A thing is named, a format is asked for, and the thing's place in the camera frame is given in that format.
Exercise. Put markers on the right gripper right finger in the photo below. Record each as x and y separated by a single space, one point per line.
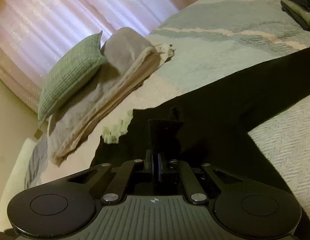
163 166

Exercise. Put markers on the light grey folded garment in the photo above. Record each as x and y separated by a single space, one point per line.
296 12

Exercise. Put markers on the pink curtain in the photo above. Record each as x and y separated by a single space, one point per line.
34 34

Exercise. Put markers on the black knit sweater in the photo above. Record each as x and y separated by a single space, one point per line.
212 124

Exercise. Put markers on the striped bed cover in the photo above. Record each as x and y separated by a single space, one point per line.
204 42

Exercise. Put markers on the white bed frame edge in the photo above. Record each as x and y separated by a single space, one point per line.
15 183

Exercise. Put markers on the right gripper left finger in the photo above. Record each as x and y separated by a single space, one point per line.
150 164

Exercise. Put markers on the green knit pillow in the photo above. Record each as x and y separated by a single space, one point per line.
69 75

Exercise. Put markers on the beige folded blanket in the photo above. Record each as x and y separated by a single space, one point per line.
114 97

